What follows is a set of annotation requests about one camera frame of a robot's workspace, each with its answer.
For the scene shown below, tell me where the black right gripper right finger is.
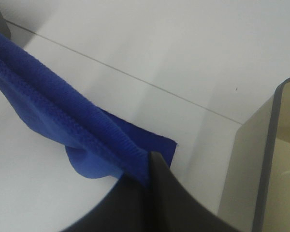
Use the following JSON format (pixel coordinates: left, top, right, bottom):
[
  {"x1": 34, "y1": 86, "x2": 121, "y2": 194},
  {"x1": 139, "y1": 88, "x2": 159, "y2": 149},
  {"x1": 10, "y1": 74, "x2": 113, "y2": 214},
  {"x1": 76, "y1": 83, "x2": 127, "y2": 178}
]
[{"x1": 149, "y1": 152, "x2": 237, "y2": 232}]

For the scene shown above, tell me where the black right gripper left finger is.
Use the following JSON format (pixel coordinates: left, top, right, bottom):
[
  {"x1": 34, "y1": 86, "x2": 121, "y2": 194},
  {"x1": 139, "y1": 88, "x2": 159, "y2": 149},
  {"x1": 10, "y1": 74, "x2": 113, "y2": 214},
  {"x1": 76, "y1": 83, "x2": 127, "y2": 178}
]
[{"x1": 64, "y1": 175, "x2": 150, "y2": 232}]

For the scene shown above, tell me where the blue microfibre towel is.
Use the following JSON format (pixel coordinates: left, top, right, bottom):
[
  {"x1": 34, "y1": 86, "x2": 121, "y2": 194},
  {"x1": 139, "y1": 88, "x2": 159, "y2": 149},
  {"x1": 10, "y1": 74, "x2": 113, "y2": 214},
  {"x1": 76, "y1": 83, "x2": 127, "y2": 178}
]
[{"x1": 0, "y1": 33, "x2": 177, "y2": 186}]

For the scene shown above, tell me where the beige storage box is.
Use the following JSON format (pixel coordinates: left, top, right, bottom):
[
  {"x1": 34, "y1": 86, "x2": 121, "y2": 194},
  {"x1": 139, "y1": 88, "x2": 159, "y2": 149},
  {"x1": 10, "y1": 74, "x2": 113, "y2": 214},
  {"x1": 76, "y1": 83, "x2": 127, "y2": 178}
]
[{"x1": 218, "y1": 78, "x2": 290, "y2": 232}]

